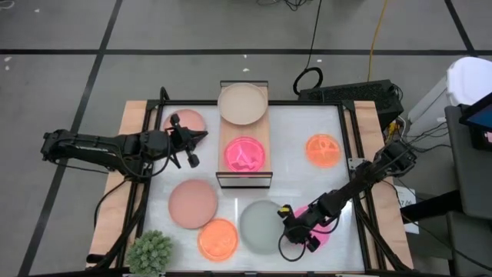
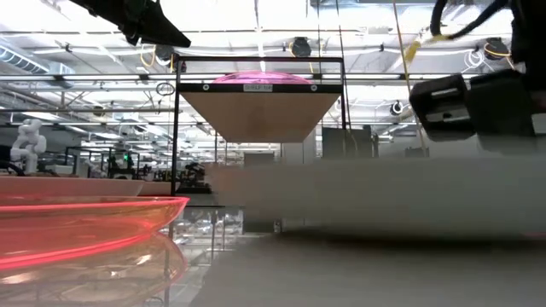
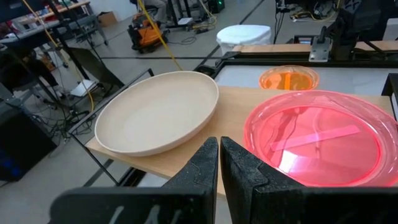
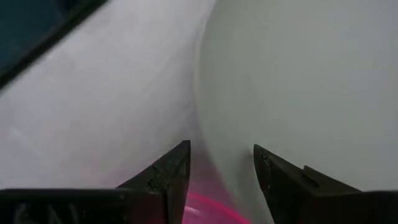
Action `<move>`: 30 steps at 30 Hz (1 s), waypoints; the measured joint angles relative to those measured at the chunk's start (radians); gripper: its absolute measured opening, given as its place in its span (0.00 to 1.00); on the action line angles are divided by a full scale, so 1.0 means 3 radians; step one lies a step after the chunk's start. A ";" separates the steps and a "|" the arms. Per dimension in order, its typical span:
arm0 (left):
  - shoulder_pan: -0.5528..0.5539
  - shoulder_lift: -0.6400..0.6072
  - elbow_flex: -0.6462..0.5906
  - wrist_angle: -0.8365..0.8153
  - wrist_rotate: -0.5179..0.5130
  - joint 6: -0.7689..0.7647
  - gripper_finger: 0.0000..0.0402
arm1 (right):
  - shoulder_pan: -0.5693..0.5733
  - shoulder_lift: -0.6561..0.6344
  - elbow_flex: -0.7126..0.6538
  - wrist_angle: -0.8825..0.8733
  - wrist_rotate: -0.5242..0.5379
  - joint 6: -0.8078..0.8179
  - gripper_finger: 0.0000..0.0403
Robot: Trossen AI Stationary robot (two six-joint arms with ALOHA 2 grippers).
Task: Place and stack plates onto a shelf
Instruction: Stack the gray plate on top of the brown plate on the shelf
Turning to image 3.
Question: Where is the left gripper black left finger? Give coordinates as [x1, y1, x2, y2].
[161, 136, 219, 224]

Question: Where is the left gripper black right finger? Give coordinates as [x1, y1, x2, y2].
[220, 136, 305, 224]

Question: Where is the pink translucent plastic plate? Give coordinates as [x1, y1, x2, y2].
[243, 90, 398, 188]

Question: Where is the orange translucent plastic plate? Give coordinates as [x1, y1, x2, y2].
[258, 65, 320, 91]

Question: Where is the cream matte plate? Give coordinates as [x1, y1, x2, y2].
[94, 70, 220, 157]

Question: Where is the white waste bin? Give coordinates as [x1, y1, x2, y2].
[216, 24, 272, 56]

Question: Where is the orange floor machine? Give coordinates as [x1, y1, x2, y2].
[127, 12, 169, 54]

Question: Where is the white flat sheet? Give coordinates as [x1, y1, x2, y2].
[70, 79, 98, 98]

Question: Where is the person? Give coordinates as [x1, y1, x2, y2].
[141, 0, 170, 23]

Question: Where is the cardboard box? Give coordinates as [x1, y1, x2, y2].
[97, 11, 118, 28]

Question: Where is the black equipment case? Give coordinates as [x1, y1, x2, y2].
[0, 102, 58, 183]

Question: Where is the grey workbench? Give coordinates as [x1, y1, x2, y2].
[0, 0, 108, 63]

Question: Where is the black aluminium table frame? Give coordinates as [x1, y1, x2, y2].
[193, 34, 398, 78]

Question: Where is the yellow cable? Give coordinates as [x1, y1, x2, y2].
[136, 0, 185, 72]

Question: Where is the grey metal bracket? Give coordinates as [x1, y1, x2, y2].
[308, 26, 332, 63]

